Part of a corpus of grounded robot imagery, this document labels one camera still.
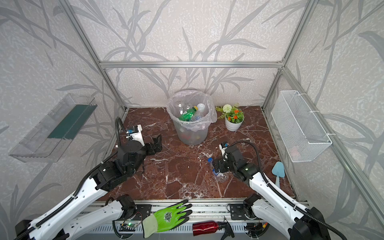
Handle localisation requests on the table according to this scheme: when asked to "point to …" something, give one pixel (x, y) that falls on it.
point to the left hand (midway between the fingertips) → (156, 133)
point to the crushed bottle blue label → (221, 177)
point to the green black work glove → (167, 218)
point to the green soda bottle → (189, 115)
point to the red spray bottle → (203, 227)
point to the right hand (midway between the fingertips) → (219, 156)
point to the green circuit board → (128, 227)
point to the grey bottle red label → (200, 109)
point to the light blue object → (278, 170)
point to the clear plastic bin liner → (180, 101)
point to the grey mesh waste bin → (193, 138)
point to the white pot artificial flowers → (234, 116)
